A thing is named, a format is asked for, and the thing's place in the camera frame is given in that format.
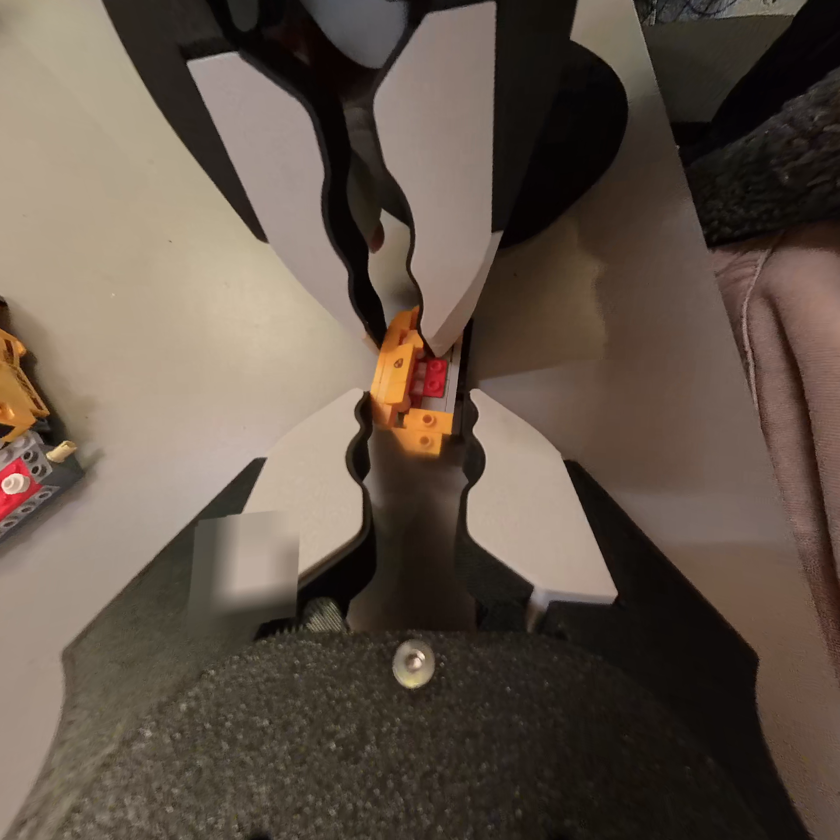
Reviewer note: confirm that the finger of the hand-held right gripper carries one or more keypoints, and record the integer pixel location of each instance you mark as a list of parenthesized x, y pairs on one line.
[(453, 158), (276, 158)]

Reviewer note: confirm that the orange arch lego piece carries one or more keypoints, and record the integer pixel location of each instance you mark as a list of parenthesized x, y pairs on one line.
[(391, 368)]

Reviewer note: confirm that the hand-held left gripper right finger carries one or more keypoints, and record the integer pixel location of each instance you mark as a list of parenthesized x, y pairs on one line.
[(538, 519)]

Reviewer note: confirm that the yellow lego car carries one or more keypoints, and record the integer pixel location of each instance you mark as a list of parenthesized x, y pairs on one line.
[(26, 460)]

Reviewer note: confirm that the beige garment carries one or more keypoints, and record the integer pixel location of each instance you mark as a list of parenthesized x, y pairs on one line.
[(794, 420)]

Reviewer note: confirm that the dark fleece jacket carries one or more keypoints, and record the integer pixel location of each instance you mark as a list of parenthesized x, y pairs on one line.
[(768, 171)]

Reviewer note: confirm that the orange red grey lego assembly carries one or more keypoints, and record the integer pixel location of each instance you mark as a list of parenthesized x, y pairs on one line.
[(427, 427)]

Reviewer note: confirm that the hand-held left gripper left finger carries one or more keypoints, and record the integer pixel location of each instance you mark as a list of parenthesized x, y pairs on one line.
[(315, 486)]

